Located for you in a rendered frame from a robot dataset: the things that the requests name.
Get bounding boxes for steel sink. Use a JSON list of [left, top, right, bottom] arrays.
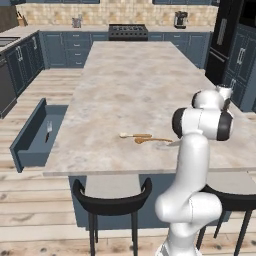
[[0, 36, 22, 48]]

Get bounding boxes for blue cupboard run with sink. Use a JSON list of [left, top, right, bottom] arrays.
[[3, 32, 46, 98]]

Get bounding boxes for grey jar with tools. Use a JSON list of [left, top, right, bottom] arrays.
[[71, 14, 84, 29]]

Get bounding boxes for wooden utensil with white tip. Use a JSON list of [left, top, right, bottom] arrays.
[[119, 132, 153, 139]]

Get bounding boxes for blue cupboard run with drawers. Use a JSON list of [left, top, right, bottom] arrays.
[[38, 30, 110, 70]]

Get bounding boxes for metal spatula with black handle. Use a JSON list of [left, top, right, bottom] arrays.
[[44, 120, 54, 144]]

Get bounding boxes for black hob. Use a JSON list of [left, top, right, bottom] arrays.
[[107, 23, 150, 42]]

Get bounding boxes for silver coffee machine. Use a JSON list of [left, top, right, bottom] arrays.
[[173, 10, 190, 30]]

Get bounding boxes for black fridge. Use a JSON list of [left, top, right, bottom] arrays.
[[204, 0, 256, 86]]

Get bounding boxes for wooden spoon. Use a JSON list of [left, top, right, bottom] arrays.
[[133, 136, 175, 145]]

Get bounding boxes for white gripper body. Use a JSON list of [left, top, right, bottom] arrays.
[[215, 85, 234, 102]]

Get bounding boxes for blue open drawer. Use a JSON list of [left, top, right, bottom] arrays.
[[9, 97, 70, 174]]

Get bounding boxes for metallic utensil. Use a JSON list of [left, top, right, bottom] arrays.
[[156, 139, 183, 150]]

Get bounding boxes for wooden knife block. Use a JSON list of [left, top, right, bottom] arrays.
[[16, 11, 29, 27]]

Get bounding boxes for tall blue cupboard unit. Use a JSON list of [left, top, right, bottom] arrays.
[[222, 23, 256, 113]]

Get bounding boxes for black stool with grey seat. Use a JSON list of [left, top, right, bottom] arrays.
[[72, 174, 154, 256], [195, 171, 256, 256]]

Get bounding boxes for dark dishwasher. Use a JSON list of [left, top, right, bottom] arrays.
[[0, 54, 18, 120]]

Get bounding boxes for blue wall cupboards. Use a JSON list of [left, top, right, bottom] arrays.
[[152, 0, 215, 6], [25, 0, 101, 5]]

